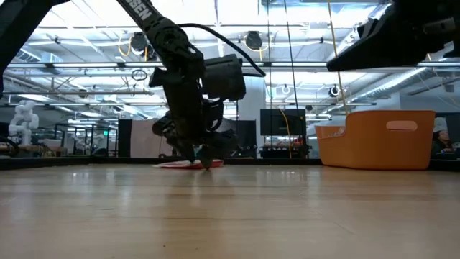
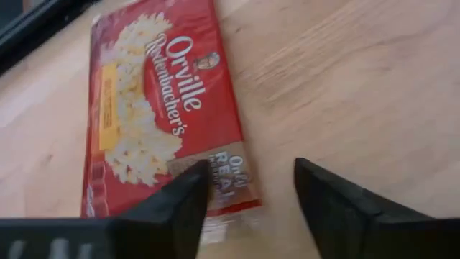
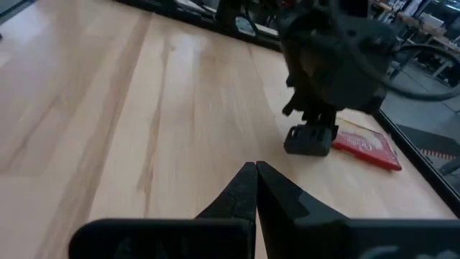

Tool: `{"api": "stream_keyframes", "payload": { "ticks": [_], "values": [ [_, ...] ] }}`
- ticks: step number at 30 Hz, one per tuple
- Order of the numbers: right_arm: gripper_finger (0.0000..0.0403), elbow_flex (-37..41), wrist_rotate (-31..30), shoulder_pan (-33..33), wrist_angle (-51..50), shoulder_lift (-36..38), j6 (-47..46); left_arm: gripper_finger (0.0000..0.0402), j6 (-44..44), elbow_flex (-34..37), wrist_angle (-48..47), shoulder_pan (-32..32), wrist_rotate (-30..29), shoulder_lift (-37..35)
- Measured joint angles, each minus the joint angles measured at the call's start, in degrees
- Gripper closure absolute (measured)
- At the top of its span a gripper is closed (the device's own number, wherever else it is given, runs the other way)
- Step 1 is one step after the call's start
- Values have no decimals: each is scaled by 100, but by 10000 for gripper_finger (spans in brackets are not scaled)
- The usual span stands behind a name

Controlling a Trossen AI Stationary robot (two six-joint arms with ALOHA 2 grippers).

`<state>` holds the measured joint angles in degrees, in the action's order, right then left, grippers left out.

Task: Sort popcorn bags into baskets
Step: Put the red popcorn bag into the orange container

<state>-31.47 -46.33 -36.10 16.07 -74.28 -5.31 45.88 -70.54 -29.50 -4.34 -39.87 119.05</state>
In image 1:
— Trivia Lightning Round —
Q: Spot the orange plastic basket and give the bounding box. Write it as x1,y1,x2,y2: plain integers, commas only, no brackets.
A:
315,109,437,171

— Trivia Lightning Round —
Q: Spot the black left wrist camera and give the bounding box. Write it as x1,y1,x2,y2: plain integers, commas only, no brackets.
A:
203,53,248,102

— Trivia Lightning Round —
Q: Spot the beige curtain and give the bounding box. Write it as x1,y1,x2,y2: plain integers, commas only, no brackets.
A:
131,118,173,158

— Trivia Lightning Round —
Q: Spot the red popcorn bag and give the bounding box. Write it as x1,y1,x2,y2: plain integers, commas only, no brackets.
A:
157,159,225,171

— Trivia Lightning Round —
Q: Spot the person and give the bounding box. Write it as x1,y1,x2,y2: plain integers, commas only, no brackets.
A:
431,129,456,155

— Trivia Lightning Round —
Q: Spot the thin black hanging cable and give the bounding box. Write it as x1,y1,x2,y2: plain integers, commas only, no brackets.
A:
265,0,272,159

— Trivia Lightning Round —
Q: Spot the white pillar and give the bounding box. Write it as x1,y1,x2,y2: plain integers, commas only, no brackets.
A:
247,77,267,155

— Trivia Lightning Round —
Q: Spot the black panel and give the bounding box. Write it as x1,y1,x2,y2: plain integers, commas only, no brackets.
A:
117,119,133,158

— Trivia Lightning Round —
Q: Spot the yellow hanging cable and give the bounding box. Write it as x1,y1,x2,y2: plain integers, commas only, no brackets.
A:
326,0,350,117

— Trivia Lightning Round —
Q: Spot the black table frame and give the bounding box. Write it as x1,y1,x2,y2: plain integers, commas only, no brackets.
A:
0,157,460,171

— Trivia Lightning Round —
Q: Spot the long ceiling light rail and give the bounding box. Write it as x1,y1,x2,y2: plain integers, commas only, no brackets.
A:
6,61,328,68

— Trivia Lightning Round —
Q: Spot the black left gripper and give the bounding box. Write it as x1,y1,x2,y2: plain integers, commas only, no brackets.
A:
148,68,239,170

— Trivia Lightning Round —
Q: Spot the yellow background cable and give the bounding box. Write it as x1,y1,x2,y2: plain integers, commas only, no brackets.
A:
279,109,293,159

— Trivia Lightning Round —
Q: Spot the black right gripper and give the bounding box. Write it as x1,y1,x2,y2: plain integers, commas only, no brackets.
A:
326,0,460,72

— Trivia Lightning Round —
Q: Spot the black monitor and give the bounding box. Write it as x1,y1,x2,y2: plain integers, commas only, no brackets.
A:
260,109,307,137

